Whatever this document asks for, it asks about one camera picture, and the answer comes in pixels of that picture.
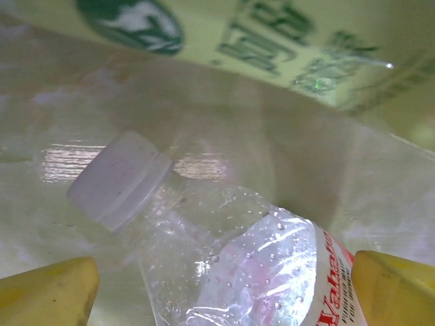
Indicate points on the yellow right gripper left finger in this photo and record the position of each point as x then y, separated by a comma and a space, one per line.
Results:
44, 295

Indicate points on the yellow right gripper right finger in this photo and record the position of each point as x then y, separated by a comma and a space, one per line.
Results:
401, 292

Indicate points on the clear bottle red-white label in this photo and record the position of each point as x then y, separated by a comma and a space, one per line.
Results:
238, 271

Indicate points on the clear plastic bin liner bag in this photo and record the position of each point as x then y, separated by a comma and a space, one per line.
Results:
204, 34

